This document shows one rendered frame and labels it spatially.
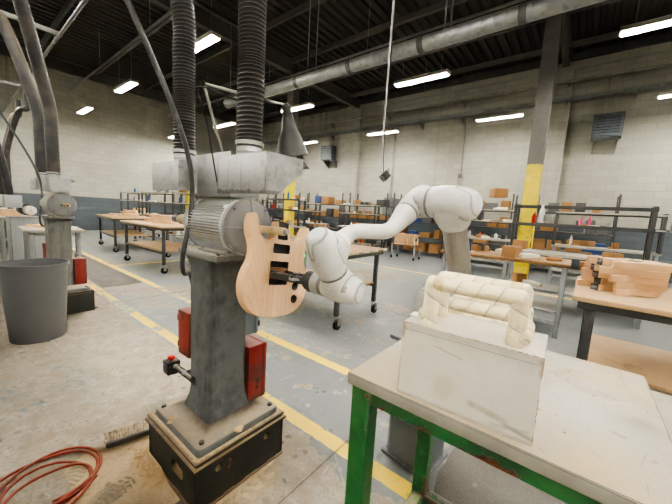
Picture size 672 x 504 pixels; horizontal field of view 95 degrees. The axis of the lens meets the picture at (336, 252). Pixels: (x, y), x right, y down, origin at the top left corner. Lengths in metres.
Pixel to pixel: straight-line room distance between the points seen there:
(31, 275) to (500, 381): 3.65
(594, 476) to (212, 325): 1.37
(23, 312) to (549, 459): 3.82
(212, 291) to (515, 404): 1.24
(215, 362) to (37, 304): 2.46
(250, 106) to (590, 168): 11.24
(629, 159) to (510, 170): 2.90
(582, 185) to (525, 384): 11.29
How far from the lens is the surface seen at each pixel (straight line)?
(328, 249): 0.94
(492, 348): 0.69
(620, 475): 0.79
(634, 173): 11.97
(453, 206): 1.27
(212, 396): 1.74
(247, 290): 1.22
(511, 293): 0.67
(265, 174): 1.09
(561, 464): 0.75
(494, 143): 12.42
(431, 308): 0.71
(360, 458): 0.97
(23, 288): 3.84
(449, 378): 0.74
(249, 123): 1.28
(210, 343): 1.62
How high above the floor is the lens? 1.34
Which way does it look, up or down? 7 degrees down
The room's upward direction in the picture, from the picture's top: 3 degrees clockwise
